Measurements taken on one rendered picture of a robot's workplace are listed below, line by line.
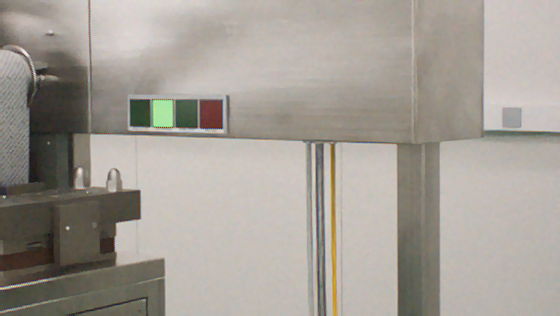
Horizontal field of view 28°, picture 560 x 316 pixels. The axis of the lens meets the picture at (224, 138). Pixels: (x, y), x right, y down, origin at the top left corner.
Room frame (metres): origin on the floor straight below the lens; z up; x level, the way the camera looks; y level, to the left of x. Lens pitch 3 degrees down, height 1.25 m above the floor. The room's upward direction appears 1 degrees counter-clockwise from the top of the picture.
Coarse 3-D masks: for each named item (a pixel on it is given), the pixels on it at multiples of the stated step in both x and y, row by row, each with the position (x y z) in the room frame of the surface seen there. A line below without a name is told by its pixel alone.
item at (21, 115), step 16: (0, 112) 2.21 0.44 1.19; (16, 112) 2.24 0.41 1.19; (0, 128) 2.21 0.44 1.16; (16, 128) 2.24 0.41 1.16; (0, 144) 2.21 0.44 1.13; (16, 144) 2.24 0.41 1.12; (0, 160) 2.21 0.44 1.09; (16, 160) 2.24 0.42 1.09; (0, 176) 2.21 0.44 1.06; (16, 176) 2.24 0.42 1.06
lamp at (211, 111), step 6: (204, 102) 2.08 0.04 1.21; (210, 102) 2.07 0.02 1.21; (216, 102) 2.06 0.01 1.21; (204, 108) 2.08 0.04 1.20; (210, 108) 2.07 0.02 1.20; (216, 108) 2.06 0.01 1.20; (204, 114) 2.08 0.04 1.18; (210, 114) 2.07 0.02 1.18; (216, 114) 2.06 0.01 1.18; (204, 120) 2.08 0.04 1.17; (210, 120) 2.07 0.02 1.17; (216, 120) 2.06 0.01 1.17; (204, 126) 2.08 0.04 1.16; (210, 126) 2.07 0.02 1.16; (216, 126) 2.06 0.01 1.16
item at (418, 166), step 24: (72, 144) 2.55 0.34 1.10; (408, 144) 2.00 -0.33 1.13; (432, 144) 2.00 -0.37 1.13; (72, 168) 2.55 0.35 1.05; (408, 168) 2.00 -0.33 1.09; (432, 168) 2.00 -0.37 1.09; (408, 192) 2.00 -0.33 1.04; (432, 192) 2.00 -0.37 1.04; (408, 216) 2.00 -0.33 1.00; (432, 216) 2.00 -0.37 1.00; (408, 240) 2.00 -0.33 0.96; (432, 240) 2.00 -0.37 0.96; (408, 264) 2.00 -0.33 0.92; (432, 264) 2.00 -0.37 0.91; (408, 288) 2.00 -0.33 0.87; (432, 288) 2.00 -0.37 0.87; (408, 312) 2.00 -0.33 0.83; (432, 312) 2.00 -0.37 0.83
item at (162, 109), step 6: (156, 102) 2.15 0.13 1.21; (162, 102) 2.14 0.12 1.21; (168, 102) 2.14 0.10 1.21; (156, 108) 2.15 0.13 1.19; (162, 108) 2.14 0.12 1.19; (168, 108) 2.13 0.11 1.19; (156, 114) 2.15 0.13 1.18; (162, 114) 2.14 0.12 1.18; (168, 114) 2.14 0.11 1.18; (156, 120) 2.16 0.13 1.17; (162, 120) 2.14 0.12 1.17; (168, 120) 2.14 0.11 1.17; (156, 126) 2.16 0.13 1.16; (162, 126) 2.14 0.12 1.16; (168, 126) 2.13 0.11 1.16
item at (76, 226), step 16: (64, 208) 2.05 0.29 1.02; (80, 208) 2.09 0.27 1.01; (96, 208) 2.12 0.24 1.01; (64, 224) 2.05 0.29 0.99; (80, 224) 2.08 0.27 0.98; (96, 224) 2.11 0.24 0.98; (64, 240) 2.05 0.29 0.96; (80, 240) 2.08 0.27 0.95; (96, 240) 2.12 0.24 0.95; (64, 256) 2.05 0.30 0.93; (80, 256) 2.08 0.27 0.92; (96, 256) 2.12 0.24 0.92
